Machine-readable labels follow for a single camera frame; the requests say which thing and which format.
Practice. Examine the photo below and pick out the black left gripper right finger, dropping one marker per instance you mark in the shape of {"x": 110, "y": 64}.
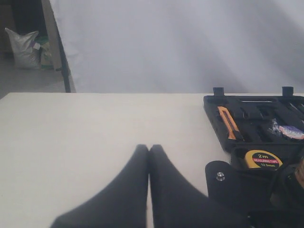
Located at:
{"x": 176, "y": 203}

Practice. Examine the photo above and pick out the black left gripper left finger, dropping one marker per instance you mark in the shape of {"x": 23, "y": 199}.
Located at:
{"x": 121, "y": 204}

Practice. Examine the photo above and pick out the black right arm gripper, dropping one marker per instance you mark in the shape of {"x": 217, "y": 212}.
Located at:
{"x": 287, "y": 197}

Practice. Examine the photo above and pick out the black PVC electrical tape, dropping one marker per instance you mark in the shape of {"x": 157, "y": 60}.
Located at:
{"x": 287, "y": 131}

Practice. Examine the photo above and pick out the black plastic tool case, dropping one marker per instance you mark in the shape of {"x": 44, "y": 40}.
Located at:
{"x": 253, "y": 115}

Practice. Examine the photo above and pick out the yellow tape measure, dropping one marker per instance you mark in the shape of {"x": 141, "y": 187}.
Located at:
{"x": 259, "y": 159}

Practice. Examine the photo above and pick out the orange utility knife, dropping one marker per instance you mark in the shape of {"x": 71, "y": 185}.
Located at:
{"x": 233, "y": 130}

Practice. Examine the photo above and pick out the black stand pole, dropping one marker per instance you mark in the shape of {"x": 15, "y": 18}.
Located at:
{"x": 64, "y": 66}

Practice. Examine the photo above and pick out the white backdrop cloth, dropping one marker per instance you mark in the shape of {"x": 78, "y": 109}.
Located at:
{"x": 175, "y": 46}

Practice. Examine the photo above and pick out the green bag behind sack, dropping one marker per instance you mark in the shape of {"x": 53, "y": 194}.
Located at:
{"x": 45, "y": 54}

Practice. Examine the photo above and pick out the white woven sack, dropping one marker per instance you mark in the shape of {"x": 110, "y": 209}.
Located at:
{"x": 25, "y": 49}

